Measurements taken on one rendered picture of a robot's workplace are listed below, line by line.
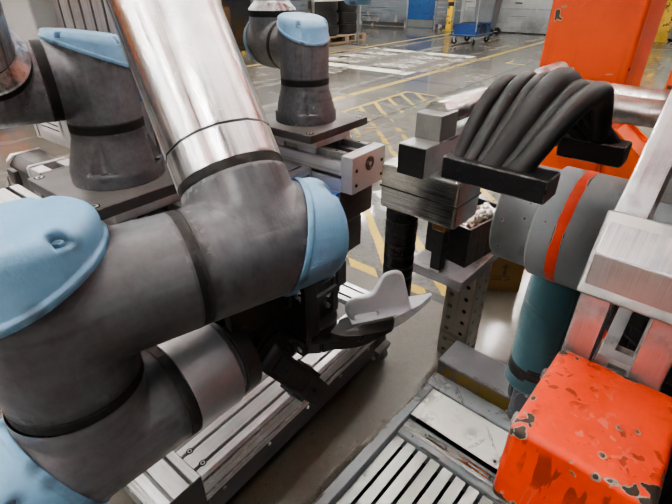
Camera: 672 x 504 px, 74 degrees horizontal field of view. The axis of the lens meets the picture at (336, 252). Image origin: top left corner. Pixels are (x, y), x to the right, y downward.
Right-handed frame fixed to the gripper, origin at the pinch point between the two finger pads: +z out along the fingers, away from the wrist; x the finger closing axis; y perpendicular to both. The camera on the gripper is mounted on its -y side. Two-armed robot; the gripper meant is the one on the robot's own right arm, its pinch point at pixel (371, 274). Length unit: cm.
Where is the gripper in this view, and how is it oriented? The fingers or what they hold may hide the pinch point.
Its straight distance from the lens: 49.9
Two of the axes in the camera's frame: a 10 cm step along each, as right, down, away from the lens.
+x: -7.5, -3.3, 5.7
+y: -0.1, -8.6, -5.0
